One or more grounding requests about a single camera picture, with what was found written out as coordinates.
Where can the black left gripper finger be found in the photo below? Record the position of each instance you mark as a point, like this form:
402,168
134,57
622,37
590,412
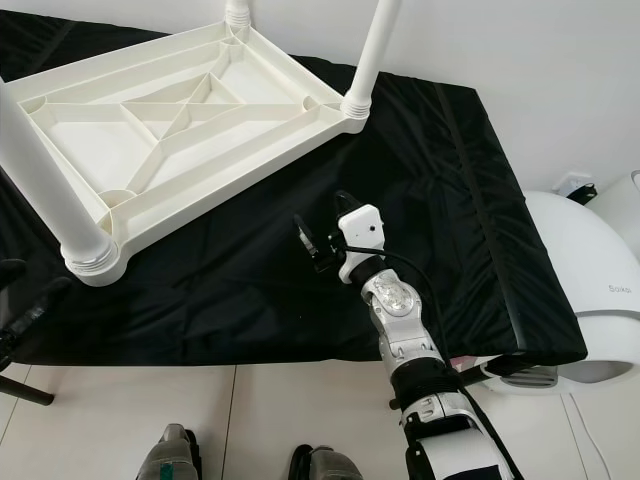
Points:
10,270
50,297

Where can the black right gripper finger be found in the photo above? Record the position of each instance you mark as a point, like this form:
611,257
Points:
307,240
345,200

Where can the white ribbed plastic table top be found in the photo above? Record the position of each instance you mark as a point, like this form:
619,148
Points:
80,130

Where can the black quilted bench cover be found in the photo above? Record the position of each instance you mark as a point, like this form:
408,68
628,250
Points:
260,280

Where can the black metal bench leg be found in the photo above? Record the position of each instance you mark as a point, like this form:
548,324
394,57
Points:
475,373
28,392

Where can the small pink object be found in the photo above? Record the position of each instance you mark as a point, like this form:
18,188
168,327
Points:
460,360

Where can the silver robot left leg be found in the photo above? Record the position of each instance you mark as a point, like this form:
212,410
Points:
168,455

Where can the silver robot leg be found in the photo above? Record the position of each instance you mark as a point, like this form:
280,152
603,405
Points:
168,455
325,465

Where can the silver robot right leg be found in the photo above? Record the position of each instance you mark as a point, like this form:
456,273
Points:
325,465

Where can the white boxy appliance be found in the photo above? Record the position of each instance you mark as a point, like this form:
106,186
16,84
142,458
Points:
622,200

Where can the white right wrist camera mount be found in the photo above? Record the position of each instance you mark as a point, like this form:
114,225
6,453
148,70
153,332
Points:
363,228

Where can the wall socket with black plug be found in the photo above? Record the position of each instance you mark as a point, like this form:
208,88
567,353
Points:
578,187

